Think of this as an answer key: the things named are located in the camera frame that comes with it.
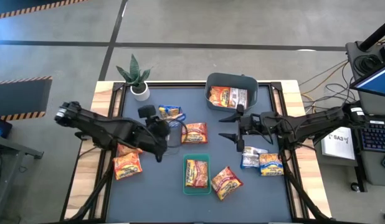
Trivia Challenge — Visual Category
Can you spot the backlit black keyboard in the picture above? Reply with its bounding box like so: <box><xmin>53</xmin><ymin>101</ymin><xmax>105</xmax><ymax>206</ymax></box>
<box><xmin>357</xmin><ymin>120</ymin><xmax>385</xmax><ymax>154</ymax></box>

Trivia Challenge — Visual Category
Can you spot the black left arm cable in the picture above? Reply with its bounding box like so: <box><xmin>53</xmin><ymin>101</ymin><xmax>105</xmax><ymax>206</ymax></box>
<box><xmin>167</xmin><ymin>119</ymin><xmax>189</xmax><ymax>156</ymax></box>

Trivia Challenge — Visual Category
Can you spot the grey equipment cart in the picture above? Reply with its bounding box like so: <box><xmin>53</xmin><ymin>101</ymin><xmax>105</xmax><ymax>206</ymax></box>
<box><xmin>345</xmin><ymin>40</ymin><xmax>385</xmax><ymax>116</ymax></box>

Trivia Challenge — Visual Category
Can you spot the white SA3 sign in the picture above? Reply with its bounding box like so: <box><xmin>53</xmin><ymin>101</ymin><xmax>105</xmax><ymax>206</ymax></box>
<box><xmin>320</xmin><ymin>125</ymin><xmax>358</xmax><ymax>162</ymax></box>

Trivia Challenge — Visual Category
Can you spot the red-edged Maruchan noodle pack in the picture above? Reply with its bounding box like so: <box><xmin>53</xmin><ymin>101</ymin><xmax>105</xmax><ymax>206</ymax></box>
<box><xmin>229</xmin><ymin>88</ymin><xmax>249</xmax><ymax>110</ymax></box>

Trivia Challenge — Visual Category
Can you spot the red Maruchan noodle pack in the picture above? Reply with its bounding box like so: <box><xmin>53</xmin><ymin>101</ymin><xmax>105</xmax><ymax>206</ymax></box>
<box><xmin>210</xmin><ymin>166</ymin><xmax>244</xmax><ymax>202</ymax></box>
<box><xmin>185</xmin><ymin>159</ymin><xmax>209</xmax><ymax>189</ymax></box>
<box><xmin>181</xmin><ymin>122</ymin><xmax>209</xmax><ymax>144</ymax></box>

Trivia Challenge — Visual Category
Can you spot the snake plant in white pot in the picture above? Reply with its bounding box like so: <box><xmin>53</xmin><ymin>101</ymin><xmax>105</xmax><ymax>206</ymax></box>
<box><xmin>116</xmin><ymin>53</ymin><xmax>154</xmax><ymax>102</ymax></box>

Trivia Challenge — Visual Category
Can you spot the black device with blue light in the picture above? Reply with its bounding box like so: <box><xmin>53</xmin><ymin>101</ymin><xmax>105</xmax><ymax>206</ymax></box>
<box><xmin>0</xmin><ymin>115</ymin><xmax>13</xmax><ymax>140</ymax></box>

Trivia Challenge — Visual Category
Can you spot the coiled black cable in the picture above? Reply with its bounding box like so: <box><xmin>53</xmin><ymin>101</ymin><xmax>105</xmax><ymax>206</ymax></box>
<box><xmin>353</xmin><ymin>54</ymin><xmax>383</xmax><ymax>75</ymax></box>

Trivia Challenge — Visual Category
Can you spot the clear plastic bin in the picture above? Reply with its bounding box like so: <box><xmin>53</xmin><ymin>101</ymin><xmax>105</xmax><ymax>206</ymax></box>
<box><xmin>148</xmin><ymin>105</ymin><xmax>188</xmax><ymax>150</ymax></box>

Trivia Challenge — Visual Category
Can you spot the black pole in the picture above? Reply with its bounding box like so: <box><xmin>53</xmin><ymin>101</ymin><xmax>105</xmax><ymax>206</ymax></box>
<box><xmin>358</xmin><ymin>24</ymin><xmax>385</xmax><ymax>52</ymax></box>

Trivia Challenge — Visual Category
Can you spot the grey metal desk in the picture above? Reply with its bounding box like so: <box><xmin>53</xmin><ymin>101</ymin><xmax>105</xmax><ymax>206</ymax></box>
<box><xmin>0</xmin><ymin>133</ymin><xmax>45</xmax><ymax>224</ymax></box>
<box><xmin>313</xmin><ymin>113</ymin><xmax>385</xmax><ymax>188</ymax></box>

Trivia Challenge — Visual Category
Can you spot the teal translucent plastic bin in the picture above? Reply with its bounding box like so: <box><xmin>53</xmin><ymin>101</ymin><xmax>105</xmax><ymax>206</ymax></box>
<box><xmin>183</xmin><ymin>153</ymin><xmax>212</xmax><ymax>195</ymax></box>

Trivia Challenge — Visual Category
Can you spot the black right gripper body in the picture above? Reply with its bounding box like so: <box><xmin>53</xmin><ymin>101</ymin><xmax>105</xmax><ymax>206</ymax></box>
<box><xmin>235</xmin><ymin>105</ymin><xmax>265</xmax><ymax>152</ymax></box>

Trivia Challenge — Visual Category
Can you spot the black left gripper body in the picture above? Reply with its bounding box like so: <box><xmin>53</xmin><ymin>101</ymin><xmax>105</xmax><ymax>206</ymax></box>
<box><xmin>138</xmin><ymin>105</ymin><xmax>172</xmax><ymax>163</ymax></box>

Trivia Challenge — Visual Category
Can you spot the grey-blue plastic bin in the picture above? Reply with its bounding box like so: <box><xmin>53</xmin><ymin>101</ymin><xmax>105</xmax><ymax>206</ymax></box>
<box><xmin>204</xmin><ymin>72</ymin><xmax>259</xmax><ymax>113</ymax></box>

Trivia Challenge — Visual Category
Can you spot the orange Maruchan chicken noodle pack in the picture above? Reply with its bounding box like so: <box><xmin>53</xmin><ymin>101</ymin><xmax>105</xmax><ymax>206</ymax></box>
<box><xmin>113</xmin><ymin>152</ymin><xmax>143</xmax><ymax>180</ymax></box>
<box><xmin>116</xmin><ymin>143</ymin><xmax>144</xmax><ymax>157</ymax></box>
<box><xmin>209</xmin><ymin>86</ymin><xmax>231</xmax><ymax>108</ymax></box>

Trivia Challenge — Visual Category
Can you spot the grey-blue table mat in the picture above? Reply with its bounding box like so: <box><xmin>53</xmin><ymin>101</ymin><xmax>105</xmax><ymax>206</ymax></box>
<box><xmin>105</xmin><ymin>86</ymin><xmax>293</xmax><ymax>223</ymax></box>

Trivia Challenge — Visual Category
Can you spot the black floor cable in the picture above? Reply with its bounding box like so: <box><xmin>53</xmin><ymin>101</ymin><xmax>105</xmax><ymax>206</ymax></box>
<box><xmin>300</xmin><ymin>58</ymin><xmax>357</xmax><ymax>111</ymax></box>

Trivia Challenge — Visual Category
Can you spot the black aluminium table frame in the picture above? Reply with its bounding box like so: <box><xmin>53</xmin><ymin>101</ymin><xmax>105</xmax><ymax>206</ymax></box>
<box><xmin>60</xmin><ymin>80</ymin><xmax>333</xmax><ymax>224</ymax></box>

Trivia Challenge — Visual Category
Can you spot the monitor with blue screen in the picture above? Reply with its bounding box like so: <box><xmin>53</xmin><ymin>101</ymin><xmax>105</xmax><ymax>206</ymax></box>
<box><xmin>349</xmin><ymin>58</ymin><xmax>385</xmax><ymax>100</ymax></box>

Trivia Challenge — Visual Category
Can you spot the yellow floor cable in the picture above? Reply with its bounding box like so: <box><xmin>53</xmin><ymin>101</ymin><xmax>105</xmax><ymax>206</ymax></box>
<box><xmin>300</xmin><ymin>60</ymin><xmax>349</xmax><ymax>103</ymax></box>

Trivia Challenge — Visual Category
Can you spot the black mat with hazard stripes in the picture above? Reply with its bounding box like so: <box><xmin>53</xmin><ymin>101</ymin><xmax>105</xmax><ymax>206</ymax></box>
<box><xmin>0</xmin><ymin>75</ymin><xmax>53</xmax><ymax>122</ymax></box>
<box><xmin>0</xmin><ymin>0</ymin><xmax>89</xmax><ymax>21</ymax></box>

